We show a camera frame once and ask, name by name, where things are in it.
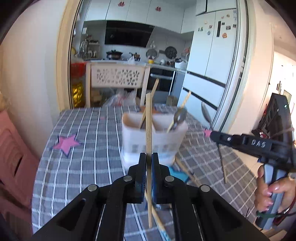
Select black spoon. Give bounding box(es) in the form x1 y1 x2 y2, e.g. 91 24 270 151
201 101 228 184
171 108 187 130

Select white plastic utensil holder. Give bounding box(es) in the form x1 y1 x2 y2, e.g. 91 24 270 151
120 113 188 170

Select wooden chopstick pair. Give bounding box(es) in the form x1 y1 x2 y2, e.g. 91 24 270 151
166 91 192 133

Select person right hand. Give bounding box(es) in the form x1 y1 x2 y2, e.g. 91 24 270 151
254 165 295 212

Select grey checked tablecloth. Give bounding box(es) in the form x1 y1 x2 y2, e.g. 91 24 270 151
32 105 256 232

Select white refrigerator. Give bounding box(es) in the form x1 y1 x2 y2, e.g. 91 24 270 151
178 1 248 131

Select pink plastic stool stack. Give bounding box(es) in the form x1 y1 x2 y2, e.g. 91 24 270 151
1 110 39 240

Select cardboard box on floor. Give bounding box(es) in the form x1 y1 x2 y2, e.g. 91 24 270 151
166 95 178 106

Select black built-in oven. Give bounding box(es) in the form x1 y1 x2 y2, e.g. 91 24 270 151
147 68 176 92

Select white floral storage cart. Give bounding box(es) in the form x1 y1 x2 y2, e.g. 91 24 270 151
85 61 151 108

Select red basket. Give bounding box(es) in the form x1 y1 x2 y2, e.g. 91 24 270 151
70 62 86 78

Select white upper cabinets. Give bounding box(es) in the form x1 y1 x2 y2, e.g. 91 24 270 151
85 1 196 34

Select black range hood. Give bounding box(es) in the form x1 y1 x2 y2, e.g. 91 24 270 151
104 21 154 48

